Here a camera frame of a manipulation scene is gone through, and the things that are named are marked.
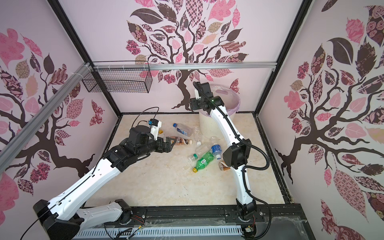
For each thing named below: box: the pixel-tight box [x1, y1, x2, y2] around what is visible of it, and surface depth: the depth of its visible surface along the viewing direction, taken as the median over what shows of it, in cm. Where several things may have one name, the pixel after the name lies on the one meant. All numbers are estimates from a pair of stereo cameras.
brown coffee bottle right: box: [218, 161, 231, 171], surface depth 87 cm
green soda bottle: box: [192, 151, 215, 173], surface depth 90 cm
